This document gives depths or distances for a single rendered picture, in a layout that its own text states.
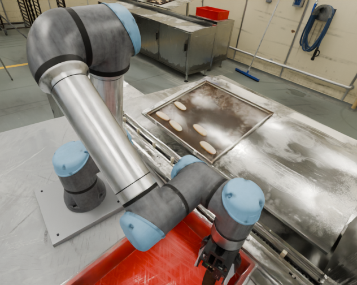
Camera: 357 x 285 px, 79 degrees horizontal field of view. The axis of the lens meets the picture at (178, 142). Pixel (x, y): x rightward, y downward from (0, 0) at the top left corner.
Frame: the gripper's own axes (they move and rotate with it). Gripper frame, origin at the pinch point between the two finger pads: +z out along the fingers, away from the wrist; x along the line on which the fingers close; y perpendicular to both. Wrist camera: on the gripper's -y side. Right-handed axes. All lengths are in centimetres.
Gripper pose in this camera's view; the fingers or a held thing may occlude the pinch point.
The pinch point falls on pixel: (215, 264)
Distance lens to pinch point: 72.6
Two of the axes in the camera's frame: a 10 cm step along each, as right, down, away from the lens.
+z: -0.7, 7.7, 6.3
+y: -5.5, 5.0, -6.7
